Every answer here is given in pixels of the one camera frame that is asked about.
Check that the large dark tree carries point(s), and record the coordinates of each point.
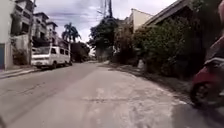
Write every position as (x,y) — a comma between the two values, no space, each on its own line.
(101,35)

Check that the grey concrete road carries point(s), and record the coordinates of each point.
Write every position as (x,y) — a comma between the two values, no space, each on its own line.
(100,100)

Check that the palm tree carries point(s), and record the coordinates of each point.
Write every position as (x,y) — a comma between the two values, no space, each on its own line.
(70,32)

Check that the cream building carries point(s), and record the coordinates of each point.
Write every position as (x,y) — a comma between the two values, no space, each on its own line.
(138,18)

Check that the green bushes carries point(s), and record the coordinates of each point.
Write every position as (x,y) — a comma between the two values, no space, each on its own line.
(163,46)

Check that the white van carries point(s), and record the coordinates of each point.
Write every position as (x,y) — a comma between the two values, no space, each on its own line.
(50,56)

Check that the building with sloped roof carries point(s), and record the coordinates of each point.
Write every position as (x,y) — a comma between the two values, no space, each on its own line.
(173,11)

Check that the utility pole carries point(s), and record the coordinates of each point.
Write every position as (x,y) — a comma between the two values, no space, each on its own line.
(31,33)

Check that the red motorcycle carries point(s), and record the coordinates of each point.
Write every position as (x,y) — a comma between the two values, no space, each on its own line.
(206,83)

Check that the grey multi-storey building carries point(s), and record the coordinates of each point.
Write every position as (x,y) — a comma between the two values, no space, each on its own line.
(23,26)

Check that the raised concrete sidewalk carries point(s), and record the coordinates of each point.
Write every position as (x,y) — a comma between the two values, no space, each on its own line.
(15,71)

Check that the person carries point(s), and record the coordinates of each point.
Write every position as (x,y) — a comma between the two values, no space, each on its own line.
(218,43)

